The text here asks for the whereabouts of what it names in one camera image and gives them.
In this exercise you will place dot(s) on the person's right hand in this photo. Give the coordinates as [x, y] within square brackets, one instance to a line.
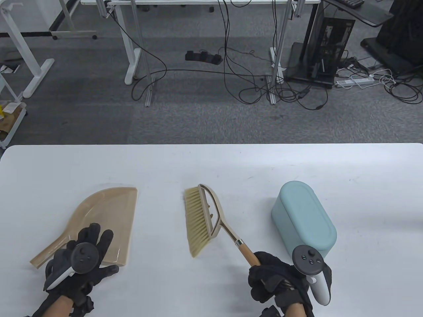
[271, 274]

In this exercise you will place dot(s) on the person's left hand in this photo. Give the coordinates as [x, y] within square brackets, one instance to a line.
[105, 241]

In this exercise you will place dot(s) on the beige plastic dustpan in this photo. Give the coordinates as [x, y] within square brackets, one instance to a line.
[109, 211]

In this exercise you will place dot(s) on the light blue desktop trash can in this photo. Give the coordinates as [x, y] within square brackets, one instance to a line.
[304, 214]

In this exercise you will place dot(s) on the person's right forearm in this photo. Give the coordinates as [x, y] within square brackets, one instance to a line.
[294, 312]

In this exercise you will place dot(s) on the person's left forearm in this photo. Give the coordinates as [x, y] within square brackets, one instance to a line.
[57, 307]

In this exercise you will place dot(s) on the black white left hand controller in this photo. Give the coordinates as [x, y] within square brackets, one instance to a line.
[85, 257]

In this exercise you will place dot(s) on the black white hand controller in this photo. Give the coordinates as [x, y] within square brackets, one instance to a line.
[85, 257]
[309, 261]

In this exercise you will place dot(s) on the black white right hand controller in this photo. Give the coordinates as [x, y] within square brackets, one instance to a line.
[309, 261]

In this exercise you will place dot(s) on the white table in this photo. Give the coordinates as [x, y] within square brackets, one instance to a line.
[363, 198]

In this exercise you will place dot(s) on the white cart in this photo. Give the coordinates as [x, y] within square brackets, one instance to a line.
[15, 129]

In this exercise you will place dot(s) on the brown cardboard sheet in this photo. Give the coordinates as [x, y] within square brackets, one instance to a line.
[10, 122]

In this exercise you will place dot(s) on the white packet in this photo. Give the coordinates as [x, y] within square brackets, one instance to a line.
[12, 107]

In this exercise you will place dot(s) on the white standing desk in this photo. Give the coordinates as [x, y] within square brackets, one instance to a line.
[133, 66]

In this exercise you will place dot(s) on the white power strip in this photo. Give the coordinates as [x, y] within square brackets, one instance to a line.
[350, 82]

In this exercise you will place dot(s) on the black computer tower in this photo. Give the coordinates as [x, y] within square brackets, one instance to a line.
[330, 43]

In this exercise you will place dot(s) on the black equipment stand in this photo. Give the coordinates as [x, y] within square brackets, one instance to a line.
[400, 33]

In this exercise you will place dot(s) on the dark grey desk shelf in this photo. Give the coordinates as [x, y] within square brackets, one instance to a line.
[370, 15]

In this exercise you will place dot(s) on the black keyboard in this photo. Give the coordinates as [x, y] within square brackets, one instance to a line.
[353, 3]

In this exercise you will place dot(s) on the white desk leg frame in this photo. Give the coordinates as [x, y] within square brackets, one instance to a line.
[36, 76]

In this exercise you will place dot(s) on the white wheeled frame base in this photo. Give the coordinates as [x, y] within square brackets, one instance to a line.
[72, 33]

